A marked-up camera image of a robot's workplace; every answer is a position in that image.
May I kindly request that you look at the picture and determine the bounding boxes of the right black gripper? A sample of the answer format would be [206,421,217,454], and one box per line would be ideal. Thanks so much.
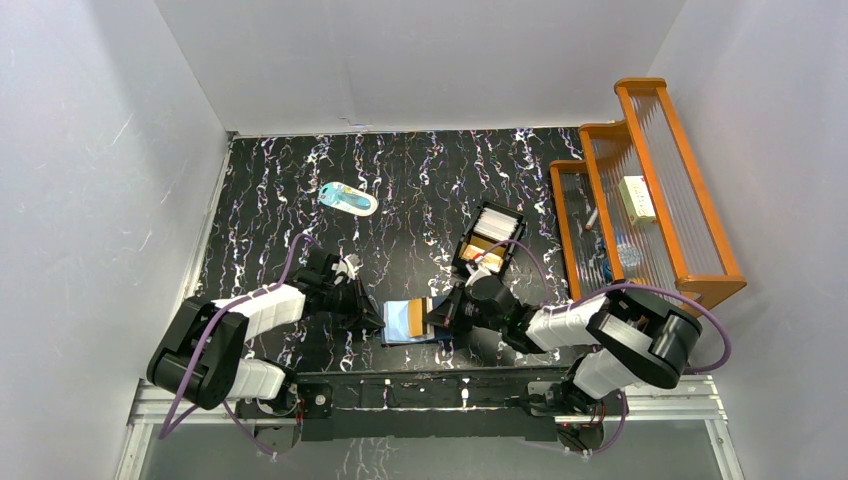
[424,281,505,333]

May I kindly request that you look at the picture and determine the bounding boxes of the blue leather card holder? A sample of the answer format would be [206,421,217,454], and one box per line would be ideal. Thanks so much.
[381,296,452,346]

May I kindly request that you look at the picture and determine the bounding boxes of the gold credit card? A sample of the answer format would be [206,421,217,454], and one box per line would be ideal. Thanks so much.
[407,297,431,339]

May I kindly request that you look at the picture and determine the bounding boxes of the black card box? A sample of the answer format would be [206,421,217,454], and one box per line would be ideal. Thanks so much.
[451,201,526,279]

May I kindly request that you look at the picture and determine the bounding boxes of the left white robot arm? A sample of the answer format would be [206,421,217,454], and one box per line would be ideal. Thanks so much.
[146,248,385,416]

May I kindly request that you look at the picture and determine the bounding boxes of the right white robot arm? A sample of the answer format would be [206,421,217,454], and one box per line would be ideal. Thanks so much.
[423,275,703,414]

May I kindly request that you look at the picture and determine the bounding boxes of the gold cards in box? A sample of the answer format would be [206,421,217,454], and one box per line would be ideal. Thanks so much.
[460,242,506,273]

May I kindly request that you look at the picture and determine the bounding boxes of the white cards stack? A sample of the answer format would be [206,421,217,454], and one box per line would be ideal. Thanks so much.
[472,207,519,242]

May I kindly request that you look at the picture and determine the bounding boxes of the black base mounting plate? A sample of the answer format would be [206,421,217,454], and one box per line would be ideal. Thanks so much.
[237,366,623,447]

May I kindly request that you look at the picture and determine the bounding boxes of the teal oval blister pack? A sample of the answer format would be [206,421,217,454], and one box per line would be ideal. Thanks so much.
[318,181,378,217]

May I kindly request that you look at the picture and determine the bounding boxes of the small stick on rack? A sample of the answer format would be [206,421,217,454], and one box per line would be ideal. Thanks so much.
[584,208,599,230]

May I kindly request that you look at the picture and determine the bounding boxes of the blue items on rack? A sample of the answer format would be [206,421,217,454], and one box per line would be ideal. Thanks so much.
[600,232,643,282]

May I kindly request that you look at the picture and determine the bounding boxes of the orange wooden tiered rack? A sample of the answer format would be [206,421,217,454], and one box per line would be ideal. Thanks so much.
[550,77,747,310]

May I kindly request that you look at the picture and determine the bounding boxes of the white box on rack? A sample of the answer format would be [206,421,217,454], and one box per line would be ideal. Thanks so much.
[618,175,657,226]

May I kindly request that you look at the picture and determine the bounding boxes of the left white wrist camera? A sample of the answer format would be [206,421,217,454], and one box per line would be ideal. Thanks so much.
[332,254,362,284]

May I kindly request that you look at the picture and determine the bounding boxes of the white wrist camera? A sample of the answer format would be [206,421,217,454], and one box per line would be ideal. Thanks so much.
[332,254,362,284]
[465,262,493,287]

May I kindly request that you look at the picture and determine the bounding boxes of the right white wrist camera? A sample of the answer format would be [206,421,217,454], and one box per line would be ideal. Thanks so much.
[465,262,493,287]

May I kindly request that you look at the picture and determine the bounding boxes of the aluminium frame rail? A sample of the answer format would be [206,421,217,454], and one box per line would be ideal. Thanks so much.
[115,376,744,479]

